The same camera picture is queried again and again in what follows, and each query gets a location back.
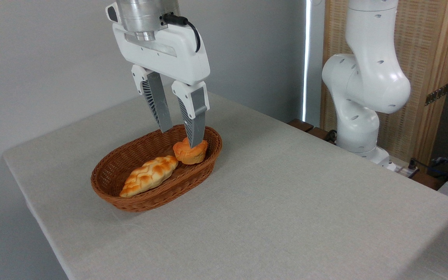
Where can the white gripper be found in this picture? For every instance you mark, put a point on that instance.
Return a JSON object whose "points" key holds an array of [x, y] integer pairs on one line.
{"points": [[169, 54]]}

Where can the round orange bread bun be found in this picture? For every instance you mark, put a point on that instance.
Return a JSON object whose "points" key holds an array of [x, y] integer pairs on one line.
{"points": [[187, 155]]}

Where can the braided golden bread loaf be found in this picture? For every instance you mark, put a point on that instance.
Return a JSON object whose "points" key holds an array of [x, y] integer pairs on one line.
{"points": [[148, 175]]}

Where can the brown wicker oval basket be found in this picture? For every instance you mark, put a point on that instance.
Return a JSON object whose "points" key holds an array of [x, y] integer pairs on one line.
{"points": [[111, 175]]}

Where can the white vertical light strip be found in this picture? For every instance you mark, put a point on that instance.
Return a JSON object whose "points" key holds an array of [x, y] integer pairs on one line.
{"points": [[306, 58]]}

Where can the grey tablecloth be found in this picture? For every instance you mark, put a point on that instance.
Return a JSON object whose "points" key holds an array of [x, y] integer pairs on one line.
{"points": [[305, 194]]}

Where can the wooden rattan screen panel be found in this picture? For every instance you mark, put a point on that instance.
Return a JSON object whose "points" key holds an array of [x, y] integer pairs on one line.
{"points": [[422, 50]]}

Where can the metal hinge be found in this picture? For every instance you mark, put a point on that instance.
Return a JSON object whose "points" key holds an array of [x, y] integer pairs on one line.
{"points": [[437, 94]]}

